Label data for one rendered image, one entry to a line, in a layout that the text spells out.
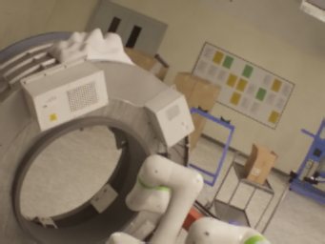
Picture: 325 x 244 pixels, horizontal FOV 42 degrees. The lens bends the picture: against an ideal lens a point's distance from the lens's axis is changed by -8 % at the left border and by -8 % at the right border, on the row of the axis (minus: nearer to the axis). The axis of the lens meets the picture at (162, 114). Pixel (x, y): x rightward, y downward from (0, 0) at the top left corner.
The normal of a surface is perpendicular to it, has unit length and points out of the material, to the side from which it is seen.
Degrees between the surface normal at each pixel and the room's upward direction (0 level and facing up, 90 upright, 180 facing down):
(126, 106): 90
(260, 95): 90
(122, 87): 90
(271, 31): 90
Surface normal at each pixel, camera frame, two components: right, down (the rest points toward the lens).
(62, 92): 0.55, 0.39
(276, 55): -0.22, 0.10
